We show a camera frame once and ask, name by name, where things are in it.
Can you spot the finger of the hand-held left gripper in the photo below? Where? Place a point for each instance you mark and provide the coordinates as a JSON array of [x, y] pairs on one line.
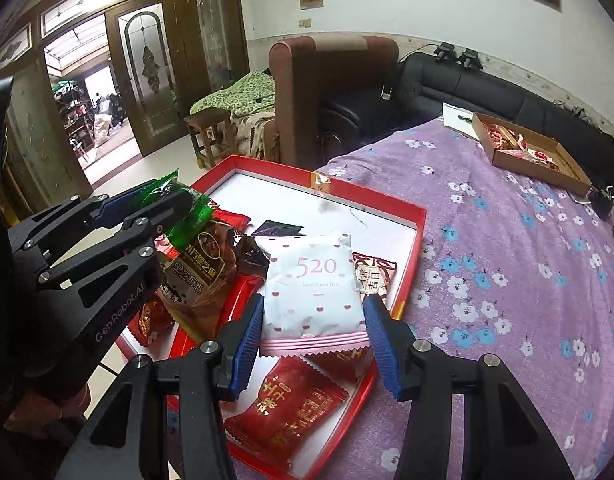
[[157, 212], [122, 201]]

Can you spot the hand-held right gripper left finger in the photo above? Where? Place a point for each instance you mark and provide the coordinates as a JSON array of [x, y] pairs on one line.
[[249, 340]]

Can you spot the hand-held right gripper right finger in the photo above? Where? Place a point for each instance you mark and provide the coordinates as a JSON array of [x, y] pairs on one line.
[[382, 345]]

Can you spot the green snack packet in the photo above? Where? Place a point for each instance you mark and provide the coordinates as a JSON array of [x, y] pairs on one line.
[[192, 215]]

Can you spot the dark red patterned snack packet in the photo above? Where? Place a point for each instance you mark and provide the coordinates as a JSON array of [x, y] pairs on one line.
[[377, 275]]

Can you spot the brown gold snack packet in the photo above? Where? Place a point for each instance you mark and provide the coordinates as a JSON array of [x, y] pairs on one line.
[[202, 270]]

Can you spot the white pink-dotted snack packet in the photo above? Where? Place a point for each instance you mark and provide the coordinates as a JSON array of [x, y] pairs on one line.
[[312, 300]]

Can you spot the red gold-lettered snack packet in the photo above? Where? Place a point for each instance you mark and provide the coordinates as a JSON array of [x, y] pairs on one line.
[[282, 410]]

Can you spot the dark brown snack packet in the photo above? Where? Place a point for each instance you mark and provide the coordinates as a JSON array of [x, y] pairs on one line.
[[277, 230]]

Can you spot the red tray box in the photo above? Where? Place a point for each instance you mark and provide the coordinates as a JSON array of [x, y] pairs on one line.
[[377, 195]]

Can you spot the small wooden stool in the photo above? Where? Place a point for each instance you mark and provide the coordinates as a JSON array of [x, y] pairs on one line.
[[209, 115]]

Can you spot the beige patterned blanket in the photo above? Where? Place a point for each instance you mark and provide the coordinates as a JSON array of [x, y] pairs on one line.
[[252, 130]]

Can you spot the wooden glass doors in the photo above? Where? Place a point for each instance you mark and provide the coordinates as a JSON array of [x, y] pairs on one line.
[[147, 60]]

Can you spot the green patterned blanket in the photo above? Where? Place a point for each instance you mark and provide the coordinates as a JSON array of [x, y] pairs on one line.
[[237, 92]]

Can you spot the small clear candy wrapper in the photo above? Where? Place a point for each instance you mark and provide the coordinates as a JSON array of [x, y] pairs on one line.
[[321, 182]]

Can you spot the brown armchair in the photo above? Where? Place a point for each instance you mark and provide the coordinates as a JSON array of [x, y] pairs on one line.
[[332, 70]]

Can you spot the long cardboard box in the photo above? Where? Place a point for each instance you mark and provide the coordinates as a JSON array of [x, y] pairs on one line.
[[537, 176]]

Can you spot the white paper sheet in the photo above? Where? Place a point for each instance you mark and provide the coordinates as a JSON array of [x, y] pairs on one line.
[[457, 120]]

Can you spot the black leather sofa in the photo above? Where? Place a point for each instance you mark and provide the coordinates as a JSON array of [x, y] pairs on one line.
[[462, 85]]

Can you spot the black clamp device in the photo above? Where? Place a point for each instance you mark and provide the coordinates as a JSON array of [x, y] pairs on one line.
[[444, 52], [469, 58]]

